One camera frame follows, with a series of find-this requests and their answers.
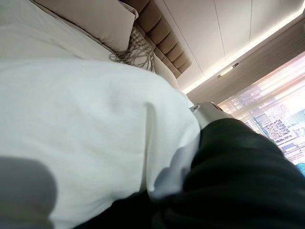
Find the mattress with white sheet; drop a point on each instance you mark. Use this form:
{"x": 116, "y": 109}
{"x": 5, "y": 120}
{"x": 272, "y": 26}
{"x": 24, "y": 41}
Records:
{"x": 35, "y": 31}

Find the grey fringed woven cushion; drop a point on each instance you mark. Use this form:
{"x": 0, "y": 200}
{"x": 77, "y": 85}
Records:
{"x": 140, "y": 47}

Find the white duvet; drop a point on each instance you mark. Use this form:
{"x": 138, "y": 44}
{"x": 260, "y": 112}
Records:
{"x": 83, "y": 119}

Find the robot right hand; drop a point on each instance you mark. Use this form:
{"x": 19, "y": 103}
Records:
{"x": 238, "y": 179}

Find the small beige pillow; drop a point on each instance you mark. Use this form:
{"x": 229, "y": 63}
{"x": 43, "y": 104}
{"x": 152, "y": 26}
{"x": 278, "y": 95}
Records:
{"x": 166, "y": 76}

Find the large beige pillow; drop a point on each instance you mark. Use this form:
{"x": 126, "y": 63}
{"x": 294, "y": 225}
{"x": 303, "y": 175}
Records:
{"x": 95, "y": 16}

